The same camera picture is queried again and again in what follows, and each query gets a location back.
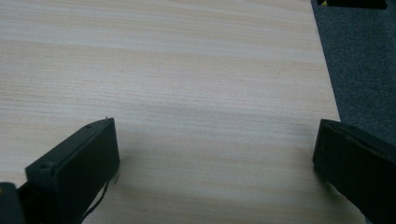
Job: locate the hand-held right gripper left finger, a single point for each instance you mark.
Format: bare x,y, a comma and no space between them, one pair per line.
77,168

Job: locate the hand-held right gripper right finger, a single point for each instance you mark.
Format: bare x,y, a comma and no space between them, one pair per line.
358,168

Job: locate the black stand base, yellow stripes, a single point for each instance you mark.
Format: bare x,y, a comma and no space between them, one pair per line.
355,3

